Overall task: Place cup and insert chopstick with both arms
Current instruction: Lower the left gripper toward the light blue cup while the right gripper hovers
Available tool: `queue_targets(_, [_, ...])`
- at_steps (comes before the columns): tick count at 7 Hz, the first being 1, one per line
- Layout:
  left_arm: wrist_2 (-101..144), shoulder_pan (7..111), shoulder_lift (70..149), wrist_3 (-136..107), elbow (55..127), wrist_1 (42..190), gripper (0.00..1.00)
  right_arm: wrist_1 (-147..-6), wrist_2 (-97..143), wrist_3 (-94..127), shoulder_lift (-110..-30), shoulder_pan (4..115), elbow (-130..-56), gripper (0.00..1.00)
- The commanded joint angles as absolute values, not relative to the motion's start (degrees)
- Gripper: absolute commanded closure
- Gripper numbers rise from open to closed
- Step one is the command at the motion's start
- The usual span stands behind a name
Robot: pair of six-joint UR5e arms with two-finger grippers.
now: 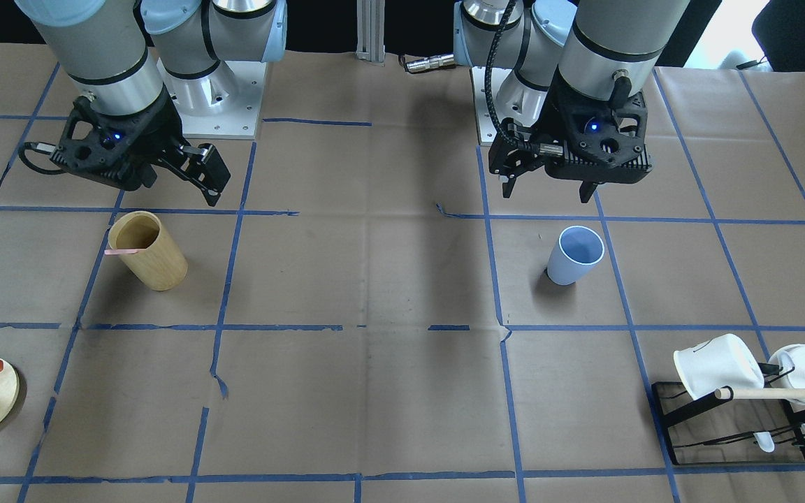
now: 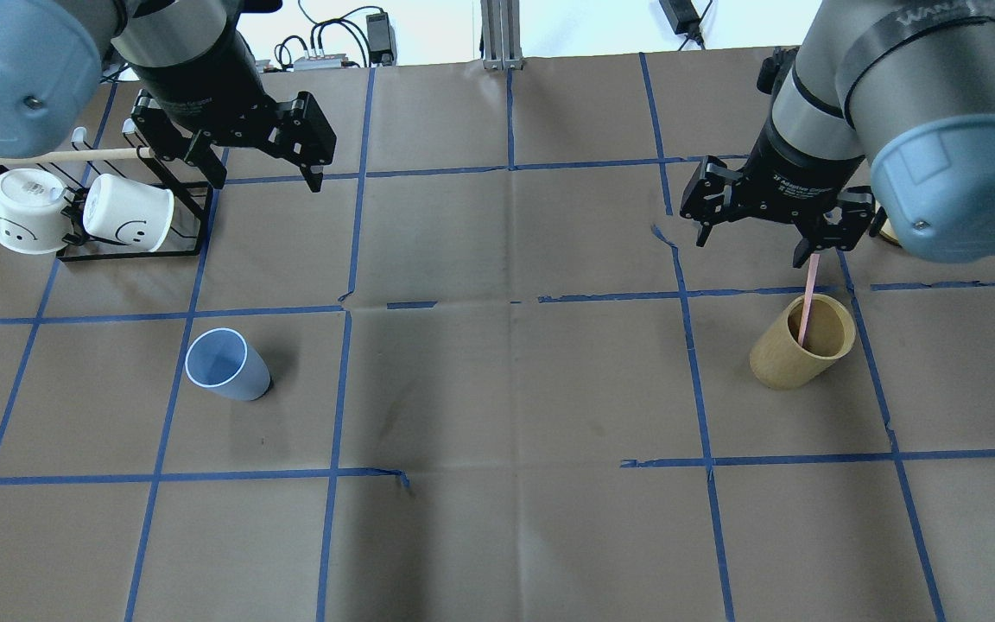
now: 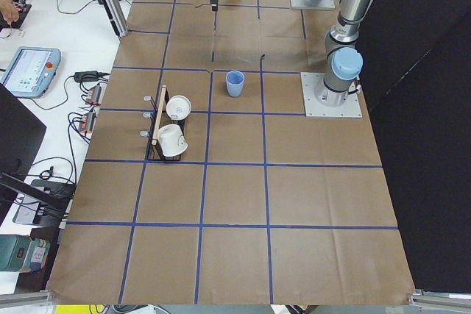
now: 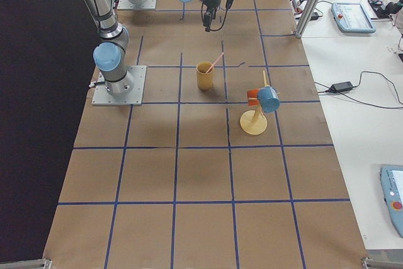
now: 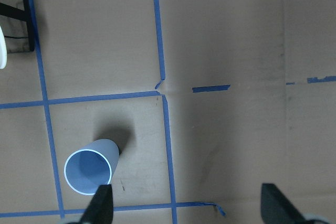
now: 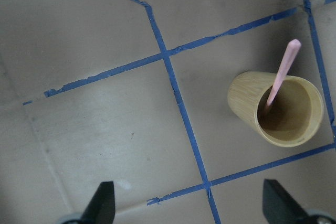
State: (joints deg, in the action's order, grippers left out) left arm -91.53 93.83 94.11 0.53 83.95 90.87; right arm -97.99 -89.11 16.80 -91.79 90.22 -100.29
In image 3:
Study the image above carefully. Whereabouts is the black power adapter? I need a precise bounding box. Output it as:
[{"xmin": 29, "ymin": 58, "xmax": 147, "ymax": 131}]
[{"xmin": 74, "ymin": 71, "xmax": 99, "ymax": 83}]

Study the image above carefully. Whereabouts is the person's hand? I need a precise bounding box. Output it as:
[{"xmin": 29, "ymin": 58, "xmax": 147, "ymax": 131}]
[{"xmin": 1, "ymin": 0, "xmax": 19, "ymax": 24}]

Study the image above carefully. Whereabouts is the wooden rack handle bar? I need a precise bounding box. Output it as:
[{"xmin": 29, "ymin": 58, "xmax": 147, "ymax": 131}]
[{"xmin": 151, "ymin": 85, "xmax": 167, "ymax": 146}]

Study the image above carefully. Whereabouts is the light blue plastic cup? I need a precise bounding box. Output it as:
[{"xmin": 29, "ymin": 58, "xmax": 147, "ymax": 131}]
[{"xmin": 225, "ymin": 71, "xmax": 245, "ymax": 97}]

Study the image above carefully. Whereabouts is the white mug lower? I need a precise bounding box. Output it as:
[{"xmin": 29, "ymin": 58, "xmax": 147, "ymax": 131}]
[{"xmin": 157, "ymin": 124, "xmax": 188, "ymax": 157}]

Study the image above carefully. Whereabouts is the blue teach pendant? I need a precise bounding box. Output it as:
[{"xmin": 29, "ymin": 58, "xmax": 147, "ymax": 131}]
[{"xmin": 1, "ymin": 46, "xmax": 61, "ymax": 99}]

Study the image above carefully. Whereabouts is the white mug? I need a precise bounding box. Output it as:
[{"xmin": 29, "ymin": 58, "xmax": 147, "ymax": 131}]
[
  {"xmin": 166, "ymin": 95, "xmax": 191, "ymax": 121},
  {"xmin": 157, "ymin": 124, "xmax": 188, "ymax": 157}
]

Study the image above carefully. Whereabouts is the white mug upper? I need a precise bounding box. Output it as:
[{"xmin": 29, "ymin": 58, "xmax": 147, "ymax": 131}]
[{"xmin": 166, "ymin": 95, "xmax": 191, "ymax": 121}]

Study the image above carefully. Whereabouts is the black monitor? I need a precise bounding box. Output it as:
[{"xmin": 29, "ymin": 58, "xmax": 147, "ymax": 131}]
[{"xmin": 1, "ymin": 87, "xmax": 46, "ymax": 220}]

